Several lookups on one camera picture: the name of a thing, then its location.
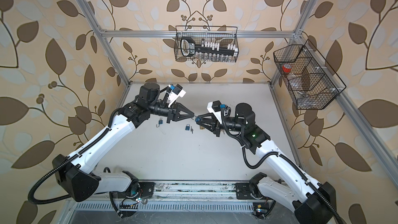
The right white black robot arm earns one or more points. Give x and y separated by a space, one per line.
279 158

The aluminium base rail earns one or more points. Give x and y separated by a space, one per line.
177 196

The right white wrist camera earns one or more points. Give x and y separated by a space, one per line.
218 110

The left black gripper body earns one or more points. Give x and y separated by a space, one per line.
171 111

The back black wire basket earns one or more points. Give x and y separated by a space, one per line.
221 34

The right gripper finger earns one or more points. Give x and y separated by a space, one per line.
207 117
205 124

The red item in basket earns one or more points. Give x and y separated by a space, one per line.
286 68

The side black wire basket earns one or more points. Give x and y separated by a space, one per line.
313 83

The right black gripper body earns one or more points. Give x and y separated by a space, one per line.
219 127

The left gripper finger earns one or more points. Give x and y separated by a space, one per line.
181 110
180 117

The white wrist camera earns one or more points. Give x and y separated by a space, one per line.
218 110
175 92

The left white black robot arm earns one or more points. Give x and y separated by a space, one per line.
76 173

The black socket tool set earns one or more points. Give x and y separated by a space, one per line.
190 48

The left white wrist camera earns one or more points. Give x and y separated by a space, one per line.
175 92

